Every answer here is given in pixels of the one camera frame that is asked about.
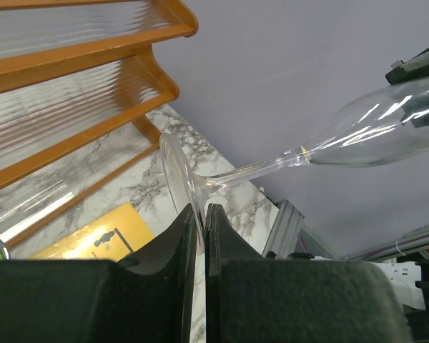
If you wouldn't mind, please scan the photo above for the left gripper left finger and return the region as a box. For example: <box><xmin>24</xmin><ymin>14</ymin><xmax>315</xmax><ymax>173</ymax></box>
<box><xmin>0</xmin><ymin>206</ymin><xmax>197</xmax><ymax>342</ymax></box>

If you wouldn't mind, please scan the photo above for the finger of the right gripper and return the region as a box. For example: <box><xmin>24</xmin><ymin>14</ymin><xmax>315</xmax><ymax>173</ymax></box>
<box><xmin>385</xmin><ymin>47</ymin><xmax>429</xmax><ymax>84</ymax></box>
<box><xmin>400</xmin><ymin>91</ymin><xmax>429</xmax><ymax>128</ymax></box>

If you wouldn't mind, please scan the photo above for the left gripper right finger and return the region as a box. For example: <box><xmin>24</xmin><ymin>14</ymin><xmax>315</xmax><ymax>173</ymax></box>
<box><xmin>205</xmin><ymin>204</ymin><xmax>412</xmax><ymax>342</ymax></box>

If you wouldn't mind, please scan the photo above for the clear small glass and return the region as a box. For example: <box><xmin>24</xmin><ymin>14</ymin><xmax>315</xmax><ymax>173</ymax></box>
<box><xmin>159</xmin><ymin>76</ymin><xmax>429</xmax><ymax>249</ymax></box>

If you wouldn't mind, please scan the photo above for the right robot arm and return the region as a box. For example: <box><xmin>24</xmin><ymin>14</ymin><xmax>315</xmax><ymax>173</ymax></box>
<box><xmin>307</xmin><ymin>47</ymin><xmax>429</xmax><ymax>311</ymax></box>

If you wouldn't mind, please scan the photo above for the chrome wine glass rack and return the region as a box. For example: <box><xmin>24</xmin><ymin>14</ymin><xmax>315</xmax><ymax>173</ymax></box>
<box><xmin>0</xmin><ymin>240</ymin><xmax>11</xmax><ymax>260</ymax></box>

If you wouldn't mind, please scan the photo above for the wooden shelf rack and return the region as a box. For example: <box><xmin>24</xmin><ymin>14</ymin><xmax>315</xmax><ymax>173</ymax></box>
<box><xmin>0</xmin><ymin>1</ymin><xmax>199</xmax><ymax>247</ymax></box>

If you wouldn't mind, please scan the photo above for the yellow book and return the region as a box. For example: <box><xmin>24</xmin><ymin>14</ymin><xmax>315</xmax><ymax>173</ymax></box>
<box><xmin>31</xmin><ymin>203</ymin><xmax>154</xmax><ymax>262</ymax></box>

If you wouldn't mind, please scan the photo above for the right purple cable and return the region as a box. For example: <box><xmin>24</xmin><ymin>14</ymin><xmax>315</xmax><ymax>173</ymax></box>
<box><xmin>346</xmin><ymin>223</ymin><xmax>429</xmax><ymax>262</ymax></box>

